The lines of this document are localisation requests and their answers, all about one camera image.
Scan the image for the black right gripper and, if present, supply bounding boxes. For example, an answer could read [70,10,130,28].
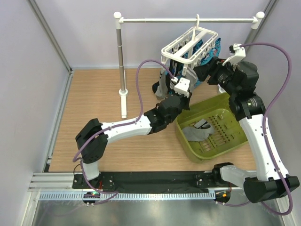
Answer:
[193,56,239,97]

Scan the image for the grey striped sock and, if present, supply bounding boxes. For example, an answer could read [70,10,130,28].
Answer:
[155,76,170,99]
[185,68,198,92]
[182,119,215,142]

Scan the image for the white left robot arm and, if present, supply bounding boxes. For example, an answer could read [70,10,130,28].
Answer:
[73,92,192,188]

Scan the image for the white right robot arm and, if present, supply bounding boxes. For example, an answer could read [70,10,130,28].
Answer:
[194,57,300,203]

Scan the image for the white clip hanger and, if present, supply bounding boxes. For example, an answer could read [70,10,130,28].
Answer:
[161,15,218,76]

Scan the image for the blue patterned sock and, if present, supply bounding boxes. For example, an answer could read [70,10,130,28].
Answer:
[159,59,183,81]
[183,37,222,88]

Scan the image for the black sock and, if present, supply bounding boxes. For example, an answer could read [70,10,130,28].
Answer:
[152,81,159,94]

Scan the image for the blue patterned sock front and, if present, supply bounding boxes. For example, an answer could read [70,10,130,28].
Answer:
[159,59,183,81]

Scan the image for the green plastic basket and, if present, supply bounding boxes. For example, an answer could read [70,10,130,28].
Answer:
[174,93,248,163]

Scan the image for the white clothes rack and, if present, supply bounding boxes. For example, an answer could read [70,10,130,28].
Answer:
[113,11,265,119]

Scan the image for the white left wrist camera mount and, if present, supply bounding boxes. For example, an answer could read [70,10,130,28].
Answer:
[171,77,190,98]

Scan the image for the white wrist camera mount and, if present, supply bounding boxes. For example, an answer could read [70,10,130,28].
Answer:
[222,43,246,66]
[171,77,190,98]

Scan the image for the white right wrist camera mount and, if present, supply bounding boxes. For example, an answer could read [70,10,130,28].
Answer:
[222,43,246,66]

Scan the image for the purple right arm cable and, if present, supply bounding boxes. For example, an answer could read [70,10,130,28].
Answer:
[222,42,293,216]

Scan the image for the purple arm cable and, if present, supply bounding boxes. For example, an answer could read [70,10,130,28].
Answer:
[222,42,293,216]
[72,60,175,203]

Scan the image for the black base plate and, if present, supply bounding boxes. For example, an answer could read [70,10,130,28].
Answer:
[72,170,232,190]

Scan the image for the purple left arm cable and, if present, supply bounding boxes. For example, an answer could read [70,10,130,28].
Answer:
[72,60,175,203]

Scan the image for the aluminium frame rail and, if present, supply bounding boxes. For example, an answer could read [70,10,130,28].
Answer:
[27,172,76,192]

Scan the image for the grey slotted cable duct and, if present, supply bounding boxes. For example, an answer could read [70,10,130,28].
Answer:
[39,191,215,202]

